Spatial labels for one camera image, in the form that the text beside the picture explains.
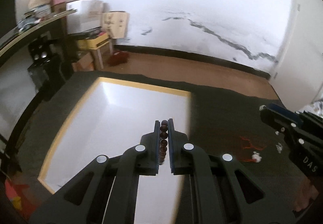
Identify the yellow cardboard box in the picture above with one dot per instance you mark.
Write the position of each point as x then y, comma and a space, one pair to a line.
93, 43

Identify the brown cardboard box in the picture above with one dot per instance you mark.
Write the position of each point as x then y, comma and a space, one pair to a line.
84, 62

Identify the black speaker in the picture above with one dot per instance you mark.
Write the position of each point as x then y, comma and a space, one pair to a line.
40, 50

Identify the beige paper shopping bag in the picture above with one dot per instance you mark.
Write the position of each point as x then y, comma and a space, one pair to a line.
115, 23

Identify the red cloth on floor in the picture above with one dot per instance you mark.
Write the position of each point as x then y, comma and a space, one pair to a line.
118, 57

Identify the black flat monitor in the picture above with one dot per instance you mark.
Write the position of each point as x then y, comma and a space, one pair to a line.
7, 16

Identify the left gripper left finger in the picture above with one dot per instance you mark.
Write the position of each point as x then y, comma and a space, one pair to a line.
105, 191

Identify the white door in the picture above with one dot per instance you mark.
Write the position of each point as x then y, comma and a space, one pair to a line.
297, 78

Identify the right hand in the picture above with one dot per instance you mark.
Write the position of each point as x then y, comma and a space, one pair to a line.
307, 192

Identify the yellow white storage box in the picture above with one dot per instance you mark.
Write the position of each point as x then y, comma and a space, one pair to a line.
110, 118

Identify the dark desk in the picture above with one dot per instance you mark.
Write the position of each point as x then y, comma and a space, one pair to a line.
33, 33

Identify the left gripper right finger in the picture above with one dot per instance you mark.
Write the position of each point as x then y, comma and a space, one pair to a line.
222, 191

